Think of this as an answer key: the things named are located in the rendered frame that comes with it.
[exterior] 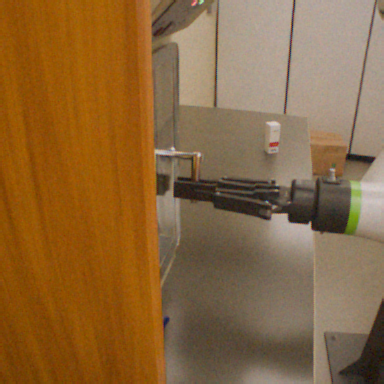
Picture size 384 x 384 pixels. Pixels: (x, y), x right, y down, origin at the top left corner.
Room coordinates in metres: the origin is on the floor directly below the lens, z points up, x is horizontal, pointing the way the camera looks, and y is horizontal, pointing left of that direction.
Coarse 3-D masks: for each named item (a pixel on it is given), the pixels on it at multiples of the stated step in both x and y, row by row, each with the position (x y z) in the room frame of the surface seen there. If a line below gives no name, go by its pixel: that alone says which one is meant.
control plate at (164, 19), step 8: (176, 0) 0.40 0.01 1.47; (184, 0) 0.43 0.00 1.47; (192, 0) 0.48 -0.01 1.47; (200, 0) 0.53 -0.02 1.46; (168, 8) 0.40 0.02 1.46; (176, 8) 0.43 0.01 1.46; (184, 8) 0.48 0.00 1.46; (192, 8) 0.53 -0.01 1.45; (160, 16) 0.40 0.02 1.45; (168, 16) 0.43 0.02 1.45; (176, 16) 0.48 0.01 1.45; (184, 16) 0.53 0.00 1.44; (152, 24) 0.40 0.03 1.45; (160, 24) 0.44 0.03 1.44; (152, 32) 0.44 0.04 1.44; (168, 32) 0.54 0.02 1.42; (152, 40) 0.48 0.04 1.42
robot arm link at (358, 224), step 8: (352, 184) 0.56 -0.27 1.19; (360, 184) 0.56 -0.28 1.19; (368, 184) 0.56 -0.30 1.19; (376, 184) 0.55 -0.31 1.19; (352, 192) 0.54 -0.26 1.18; (360, 192) 0.54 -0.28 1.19; (368, 192) 0.54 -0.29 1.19; (376, 192) 0.53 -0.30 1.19; (352, 200) 0.53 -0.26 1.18; (360, 200) 0.53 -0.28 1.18; (368, 200) 0.52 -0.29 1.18; (376, 200) 0.52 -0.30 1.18; (352, 208) 0.52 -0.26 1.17; (360, 208) 0.52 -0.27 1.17; (368, 208) 0.52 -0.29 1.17; (376, 208) 0.51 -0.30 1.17; (352, 216) 0.52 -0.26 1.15; (360, 216) 0.51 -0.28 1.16; (368, 216) 0.51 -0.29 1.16; (376, 216) 0.51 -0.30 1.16; (352, 224) 0.51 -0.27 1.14; (360, 224) 0.51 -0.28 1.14; (368, 224) 0.51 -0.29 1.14; (376, 224) 0.50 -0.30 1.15; (344, 232) 0.53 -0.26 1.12; (352, 232) 0.52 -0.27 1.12; (360, 232) 0.51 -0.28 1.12; (368, 232) 0.51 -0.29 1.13; (376, 232) 0.50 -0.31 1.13; (376, 240) 0.51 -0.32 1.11
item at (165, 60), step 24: (168, 48) 0.63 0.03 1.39; (168, 72) 0.63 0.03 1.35; (168, 96) 0.62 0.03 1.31; (168, 120) 0.62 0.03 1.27; (168, 144) 0.62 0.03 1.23; (168, 168) 0.62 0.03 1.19; (168, 192) 0.62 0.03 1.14; (168, 216) 0.61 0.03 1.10; (168, 240) 0.61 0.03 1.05; (168, 264) 0.60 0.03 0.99
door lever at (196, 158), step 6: (174, 150) 0.64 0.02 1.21; (174, 156) 0.64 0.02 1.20; (180, 156) 0.63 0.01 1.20; (186, 156) 0.63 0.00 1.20; (192, 156) 0.63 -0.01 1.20; (198, 156) 0.62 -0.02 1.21; (192, 162) 0.63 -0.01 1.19; (198, 162) 0.62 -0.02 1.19; (192, 168) 0.62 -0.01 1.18; (198, 168) 0.62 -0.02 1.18; (192, 174) 0.62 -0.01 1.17; (198, 174) 0.62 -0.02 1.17; (192, 180) 0.62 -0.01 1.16; (198, 180) 0.62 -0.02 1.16
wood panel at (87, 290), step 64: (0, 0) 0.31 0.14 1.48; (64, 0) 0.30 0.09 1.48; (128, 0) 0.29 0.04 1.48; (0, 64) 0.32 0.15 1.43; (64, 64) 0.30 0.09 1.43; (128, 64) 0.29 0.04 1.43; (0, 128) 0.32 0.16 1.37; (64, 128) 0.30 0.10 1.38; (128, 128) 0.29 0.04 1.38; (0, 192) 0.32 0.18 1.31; (64, 192) 0.31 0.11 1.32; (128, 192) 0.29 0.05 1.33; (0, 256) 0.33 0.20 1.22; (64, 256) 0.31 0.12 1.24; (128, 256) 0.29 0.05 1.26; (0, 320) 0.34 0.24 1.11; (64, 320) 0.31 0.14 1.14; (128, 320) 0.29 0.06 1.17
